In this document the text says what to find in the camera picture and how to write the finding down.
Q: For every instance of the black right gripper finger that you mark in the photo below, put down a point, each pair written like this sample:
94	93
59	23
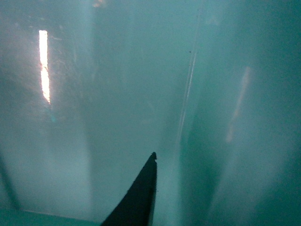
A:
137	206

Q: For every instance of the teal plastic tray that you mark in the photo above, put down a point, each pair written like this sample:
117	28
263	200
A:
89	89

